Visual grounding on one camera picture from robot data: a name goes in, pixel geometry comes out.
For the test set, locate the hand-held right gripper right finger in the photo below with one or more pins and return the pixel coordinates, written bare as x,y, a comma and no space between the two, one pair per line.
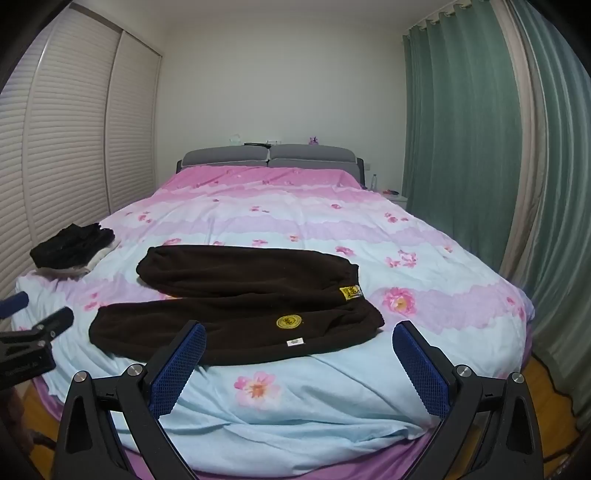
421,374

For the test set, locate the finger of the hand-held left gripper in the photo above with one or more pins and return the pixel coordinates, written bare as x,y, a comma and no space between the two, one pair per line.
51,323
16,302

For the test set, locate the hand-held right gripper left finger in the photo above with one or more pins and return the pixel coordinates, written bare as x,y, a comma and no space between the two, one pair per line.
179,369

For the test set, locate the dark brown pants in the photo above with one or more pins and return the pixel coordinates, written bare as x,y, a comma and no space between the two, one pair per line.
240,286

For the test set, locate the person's left forearm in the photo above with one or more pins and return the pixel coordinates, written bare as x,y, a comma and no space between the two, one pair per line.
11,415

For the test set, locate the black clothes pile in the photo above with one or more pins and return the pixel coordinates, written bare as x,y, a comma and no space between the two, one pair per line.
69,244

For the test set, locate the purple bed sheet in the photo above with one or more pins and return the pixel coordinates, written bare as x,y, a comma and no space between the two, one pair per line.
369,468

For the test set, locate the wide white louvered wardrobe door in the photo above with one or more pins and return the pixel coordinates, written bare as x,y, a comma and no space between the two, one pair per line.
60,138

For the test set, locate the white nightstand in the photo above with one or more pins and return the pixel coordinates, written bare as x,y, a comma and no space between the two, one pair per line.
392,199

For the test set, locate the floral pink and blue duvet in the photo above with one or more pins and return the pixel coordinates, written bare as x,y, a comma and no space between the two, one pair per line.
300,221

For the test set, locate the narrow white louvered wardrobe door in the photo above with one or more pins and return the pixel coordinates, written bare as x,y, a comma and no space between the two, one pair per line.
134,120

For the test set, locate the beige curtain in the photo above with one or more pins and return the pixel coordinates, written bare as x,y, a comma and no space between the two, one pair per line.
531,184

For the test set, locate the flat black item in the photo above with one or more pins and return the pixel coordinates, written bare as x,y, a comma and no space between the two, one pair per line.
256,144

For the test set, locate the grey bed headboard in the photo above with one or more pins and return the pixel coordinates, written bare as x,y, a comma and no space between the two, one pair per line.
304,154

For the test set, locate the small purple toy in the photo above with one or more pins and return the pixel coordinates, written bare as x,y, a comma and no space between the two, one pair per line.
314,140

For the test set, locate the green curtain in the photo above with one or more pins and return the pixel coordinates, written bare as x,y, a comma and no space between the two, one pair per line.
452,115

